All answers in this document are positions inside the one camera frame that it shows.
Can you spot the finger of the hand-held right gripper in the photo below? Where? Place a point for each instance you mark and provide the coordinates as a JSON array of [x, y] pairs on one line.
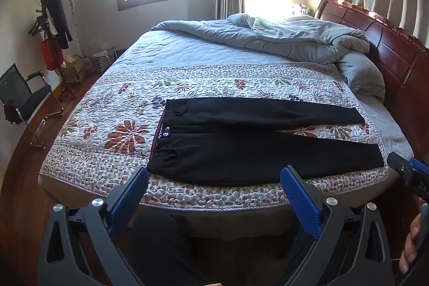
[[420, 165], [398, 163]]

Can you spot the patterned bedside object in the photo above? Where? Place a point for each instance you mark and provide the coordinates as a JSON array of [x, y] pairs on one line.
[[301, 9]]

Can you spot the red wooden headboard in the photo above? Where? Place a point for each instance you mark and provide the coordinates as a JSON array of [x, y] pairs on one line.
[[395, 48]]

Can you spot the floral quilted bedspread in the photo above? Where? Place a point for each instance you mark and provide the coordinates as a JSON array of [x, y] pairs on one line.
[[100, 125]]

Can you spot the grey quilted bed sheet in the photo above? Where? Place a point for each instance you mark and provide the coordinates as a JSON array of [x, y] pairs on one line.
[[187, 48]]

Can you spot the black pants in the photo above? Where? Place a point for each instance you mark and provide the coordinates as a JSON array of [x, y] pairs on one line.
[[234, 155]]

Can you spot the grey duvet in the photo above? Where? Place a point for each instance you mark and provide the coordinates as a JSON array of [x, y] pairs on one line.
[[301, 38]]

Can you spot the dark red cloth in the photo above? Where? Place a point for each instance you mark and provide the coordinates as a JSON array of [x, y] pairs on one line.
[[11, 111]]

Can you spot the black hanging garment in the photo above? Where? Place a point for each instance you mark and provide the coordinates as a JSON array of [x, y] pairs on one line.
[[58, 18]]

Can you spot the red bag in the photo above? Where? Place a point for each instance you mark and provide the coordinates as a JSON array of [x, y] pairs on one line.
[[49, 54]]

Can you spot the person's right hand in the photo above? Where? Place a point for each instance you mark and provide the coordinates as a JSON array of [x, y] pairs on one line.
[[410, 239]]

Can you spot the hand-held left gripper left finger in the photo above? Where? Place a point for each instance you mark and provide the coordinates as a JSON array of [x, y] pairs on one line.
[[134, 187]]

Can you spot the black office chair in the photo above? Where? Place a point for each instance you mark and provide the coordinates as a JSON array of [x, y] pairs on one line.
[[33, 98]]

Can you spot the cardboard box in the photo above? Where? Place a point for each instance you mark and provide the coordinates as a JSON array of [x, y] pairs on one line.
[[73, 70]]

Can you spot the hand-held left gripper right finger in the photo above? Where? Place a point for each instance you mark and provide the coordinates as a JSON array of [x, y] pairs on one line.
[[301, 202]]

